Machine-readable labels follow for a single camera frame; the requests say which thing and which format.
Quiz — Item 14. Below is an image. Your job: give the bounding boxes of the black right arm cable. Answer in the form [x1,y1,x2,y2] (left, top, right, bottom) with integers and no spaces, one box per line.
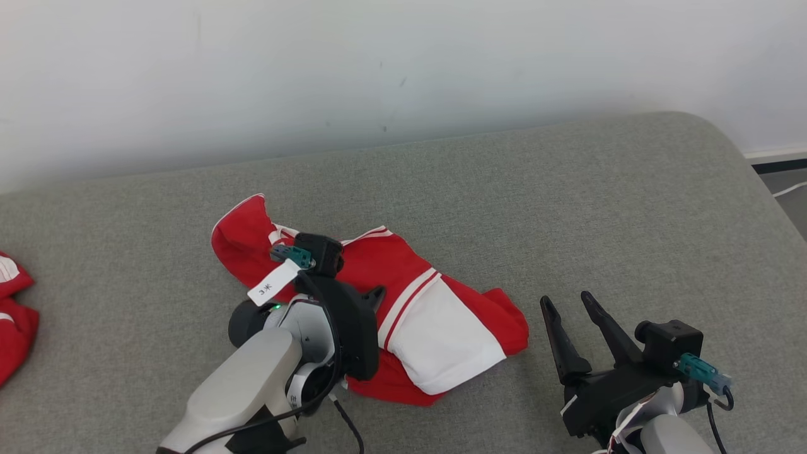
[706,385,735,454]

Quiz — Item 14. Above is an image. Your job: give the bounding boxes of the teal right camera connector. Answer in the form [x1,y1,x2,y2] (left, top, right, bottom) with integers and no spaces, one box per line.
[675,353,732,395]

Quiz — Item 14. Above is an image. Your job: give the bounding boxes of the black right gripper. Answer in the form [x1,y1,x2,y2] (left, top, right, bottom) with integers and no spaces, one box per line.
[540,291,685,438]

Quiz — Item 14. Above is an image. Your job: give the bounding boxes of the teal camera connector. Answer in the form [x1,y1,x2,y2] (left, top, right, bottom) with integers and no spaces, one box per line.
[270,244,314,269]
[675,353,732,395]

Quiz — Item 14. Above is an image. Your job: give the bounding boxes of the red Bulls basketball jersey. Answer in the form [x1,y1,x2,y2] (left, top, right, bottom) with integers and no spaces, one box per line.
[211,194,530,406]

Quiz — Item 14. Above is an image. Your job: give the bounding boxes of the white left cable label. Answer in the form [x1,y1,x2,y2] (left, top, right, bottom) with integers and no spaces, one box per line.
[247,259,302,307]

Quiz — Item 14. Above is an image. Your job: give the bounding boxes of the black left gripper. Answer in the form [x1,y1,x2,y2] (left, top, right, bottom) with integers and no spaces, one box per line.
[293,272,386,382]

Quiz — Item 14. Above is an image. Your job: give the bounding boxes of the teal left camera connector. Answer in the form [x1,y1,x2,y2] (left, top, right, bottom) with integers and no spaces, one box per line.
[270,244,314,269]

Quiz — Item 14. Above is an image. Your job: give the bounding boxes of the red white wire bundle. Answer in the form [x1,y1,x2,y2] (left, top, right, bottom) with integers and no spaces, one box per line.
[605,397,651,454]

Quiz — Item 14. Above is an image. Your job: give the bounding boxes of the red white-striped basketball shorts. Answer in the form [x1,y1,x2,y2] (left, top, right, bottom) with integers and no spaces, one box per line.
[0,251,40,387]

